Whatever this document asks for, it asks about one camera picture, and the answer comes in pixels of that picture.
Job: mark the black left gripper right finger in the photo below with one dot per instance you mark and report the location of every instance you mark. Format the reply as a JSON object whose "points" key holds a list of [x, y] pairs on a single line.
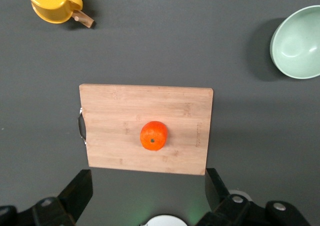
{"points": [[220, 201]]}

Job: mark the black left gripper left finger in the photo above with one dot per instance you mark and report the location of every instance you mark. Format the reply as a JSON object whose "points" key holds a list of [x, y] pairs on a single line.
{"points": [[75, 198]]}

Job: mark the orange fruit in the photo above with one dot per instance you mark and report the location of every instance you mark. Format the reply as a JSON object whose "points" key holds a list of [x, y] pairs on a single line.
{"points": [[153, 135]]}

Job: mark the wooden cutting board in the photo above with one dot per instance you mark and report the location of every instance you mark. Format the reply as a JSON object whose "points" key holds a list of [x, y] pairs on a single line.
{"points": [[120, 125]]}

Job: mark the light green bowl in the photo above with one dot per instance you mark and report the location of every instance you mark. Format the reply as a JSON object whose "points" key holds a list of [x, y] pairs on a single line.
{"points": [[297, 45]]}

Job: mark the wooden peg drying rack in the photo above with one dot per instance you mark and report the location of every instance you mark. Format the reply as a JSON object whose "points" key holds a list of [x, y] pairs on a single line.
{"points": [[87, 21]]}

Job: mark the yellow mug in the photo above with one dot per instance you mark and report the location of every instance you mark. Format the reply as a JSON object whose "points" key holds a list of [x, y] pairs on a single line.
{"points": [[50, 3]]}

